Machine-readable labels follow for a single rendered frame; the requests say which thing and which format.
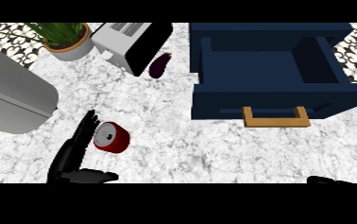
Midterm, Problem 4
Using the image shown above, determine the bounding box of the red can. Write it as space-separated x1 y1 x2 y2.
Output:
91 121 132 154

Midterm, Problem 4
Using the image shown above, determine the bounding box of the dark purple eggplant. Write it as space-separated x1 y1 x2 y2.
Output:
147 52 172 79

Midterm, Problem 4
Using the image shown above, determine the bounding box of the grey toaster oven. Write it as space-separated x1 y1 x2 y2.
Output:
88 23 174 78

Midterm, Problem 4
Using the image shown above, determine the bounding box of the navy blue drawer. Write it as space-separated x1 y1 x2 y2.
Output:
191 36 357 121

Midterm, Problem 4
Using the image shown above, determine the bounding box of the wooden drawer handle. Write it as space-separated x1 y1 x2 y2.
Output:
242 106 312 129

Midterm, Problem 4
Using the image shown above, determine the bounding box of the green plant in grey pot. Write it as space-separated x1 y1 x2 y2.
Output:
17 23 96 62

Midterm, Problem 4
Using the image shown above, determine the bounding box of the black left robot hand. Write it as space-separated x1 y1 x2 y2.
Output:
45 109 119 184

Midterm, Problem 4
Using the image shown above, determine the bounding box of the navy blue cabinet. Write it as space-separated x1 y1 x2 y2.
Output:
189 23 357 84

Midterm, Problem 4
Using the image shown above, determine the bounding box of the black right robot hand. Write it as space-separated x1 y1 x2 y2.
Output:
307 176 357 184

